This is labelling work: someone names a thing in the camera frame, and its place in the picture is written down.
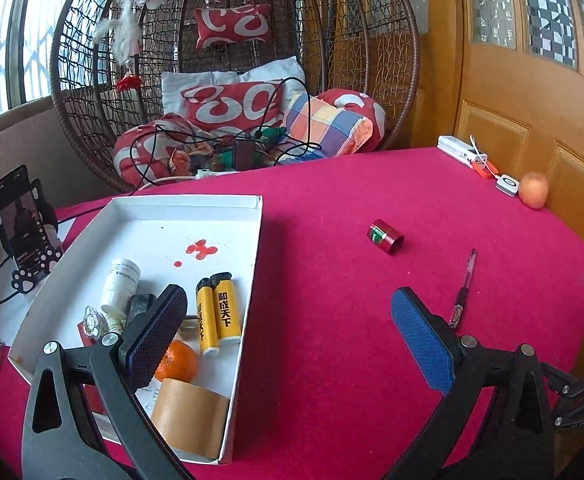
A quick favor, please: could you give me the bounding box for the orange plastic tag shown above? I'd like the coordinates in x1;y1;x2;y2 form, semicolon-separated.
472;159;501;180

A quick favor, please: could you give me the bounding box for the clear pen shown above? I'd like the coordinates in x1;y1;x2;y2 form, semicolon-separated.
448;248;479;330

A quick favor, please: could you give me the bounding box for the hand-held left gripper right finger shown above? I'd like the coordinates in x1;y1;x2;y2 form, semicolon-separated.
382;287;555;480

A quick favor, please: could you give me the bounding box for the white cardboard tray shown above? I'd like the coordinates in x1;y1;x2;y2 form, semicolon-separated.
8;194;264;465

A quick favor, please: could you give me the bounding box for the white thin cable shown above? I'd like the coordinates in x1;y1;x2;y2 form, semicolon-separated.
468;134;504;181

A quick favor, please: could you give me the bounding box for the green cloth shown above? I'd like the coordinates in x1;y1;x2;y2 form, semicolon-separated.
212;127;288;171

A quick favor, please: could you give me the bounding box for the white plastic bottle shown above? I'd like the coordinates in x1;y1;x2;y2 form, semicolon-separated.
100;258;142;334

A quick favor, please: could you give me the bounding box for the plaid cushion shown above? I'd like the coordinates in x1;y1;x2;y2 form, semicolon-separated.
277;92;375;159

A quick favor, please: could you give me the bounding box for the peach fruit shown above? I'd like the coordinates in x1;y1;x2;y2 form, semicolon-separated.
518;172;551;210

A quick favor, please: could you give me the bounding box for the white power strip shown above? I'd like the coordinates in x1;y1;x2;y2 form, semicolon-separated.
142;168;238;186

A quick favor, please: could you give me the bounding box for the red tablecloth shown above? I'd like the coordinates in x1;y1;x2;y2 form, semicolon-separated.
0;146;584;480

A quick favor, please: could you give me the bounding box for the wicker hanging egg chair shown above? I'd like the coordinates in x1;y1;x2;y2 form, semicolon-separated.
49;0;421;194

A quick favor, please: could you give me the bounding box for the black power adapter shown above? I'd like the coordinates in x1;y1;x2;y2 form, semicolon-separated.
235;140;257;171

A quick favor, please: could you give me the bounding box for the cartoon keychain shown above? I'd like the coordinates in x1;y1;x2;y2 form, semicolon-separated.
82;306;109;340

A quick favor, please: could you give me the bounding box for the wooden door with glass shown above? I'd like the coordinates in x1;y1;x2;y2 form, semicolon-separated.
412;0;584;377

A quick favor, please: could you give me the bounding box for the yellow lighter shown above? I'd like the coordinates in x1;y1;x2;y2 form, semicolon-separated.
195;278;221;359
211;272;243;345

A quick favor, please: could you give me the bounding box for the small red can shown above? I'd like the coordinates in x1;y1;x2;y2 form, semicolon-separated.
368;219;405;256

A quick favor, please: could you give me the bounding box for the red white seat cushion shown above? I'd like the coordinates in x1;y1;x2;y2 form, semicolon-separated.
112;88;388;186

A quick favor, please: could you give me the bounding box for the small orange mandarin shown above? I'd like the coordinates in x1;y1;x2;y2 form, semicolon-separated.
154;339;201;384

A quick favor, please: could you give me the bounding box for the white rectangular box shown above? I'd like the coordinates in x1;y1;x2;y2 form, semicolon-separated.
437;135;491;170

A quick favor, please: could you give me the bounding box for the white feather dreamcatcher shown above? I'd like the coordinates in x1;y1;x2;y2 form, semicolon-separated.
94;0;188;79

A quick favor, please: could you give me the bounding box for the white charger cube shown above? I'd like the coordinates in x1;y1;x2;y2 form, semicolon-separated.
178;314;199;341

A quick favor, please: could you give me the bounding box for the small red white pillow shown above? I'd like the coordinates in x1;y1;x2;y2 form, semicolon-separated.
193;2;274;52

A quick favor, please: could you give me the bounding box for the black smartphone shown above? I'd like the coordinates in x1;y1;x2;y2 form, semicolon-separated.
0;165;48;272

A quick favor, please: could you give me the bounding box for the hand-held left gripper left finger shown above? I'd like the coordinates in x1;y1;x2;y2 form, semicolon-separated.
20;284;195;480

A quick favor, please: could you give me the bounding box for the tan tape roll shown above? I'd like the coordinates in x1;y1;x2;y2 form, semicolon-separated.
151;377;231;460

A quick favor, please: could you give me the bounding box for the black charging cable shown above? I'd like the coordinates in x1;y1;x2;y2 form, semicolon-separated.
129;77;323;196

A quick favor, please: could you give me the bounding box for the phone on black holder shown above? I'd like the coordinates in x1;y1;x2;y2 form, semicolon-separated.
0;177;65;295

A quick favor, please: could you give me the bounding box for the square red white cushion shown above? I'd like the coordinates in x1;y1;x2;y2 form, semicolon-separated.
180;80;285;136

